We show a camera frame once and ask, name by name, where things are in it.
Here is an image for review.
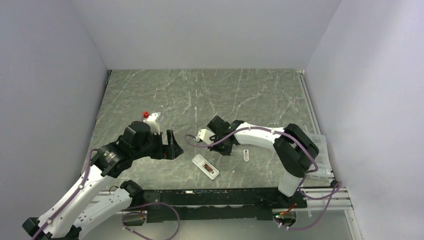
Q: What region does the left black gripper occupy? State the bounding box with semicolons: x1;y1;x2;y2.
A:
132;128;183;160

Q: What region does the white battery compartment cover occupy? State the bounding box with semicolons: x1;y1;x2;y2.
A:
243;149;250;162

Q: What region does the white remote control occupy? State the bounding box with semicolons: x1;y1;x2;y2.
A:
192;154;220;180

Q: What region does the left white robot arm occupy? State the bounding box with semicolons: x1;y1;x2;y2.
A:
22;121;184;240

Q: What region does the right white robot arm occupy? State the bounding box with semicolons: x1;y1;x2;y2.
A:
202;116;320;208

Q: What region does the clear plastic organizer box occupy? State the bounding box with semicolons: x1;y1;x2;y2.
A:
307;133;332;179

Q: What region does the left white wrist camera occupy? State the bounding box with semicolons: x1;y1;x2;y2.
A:
142;111;165;135

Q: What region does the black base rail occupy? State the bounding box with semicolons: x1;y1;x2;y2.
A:
126;187;307;223

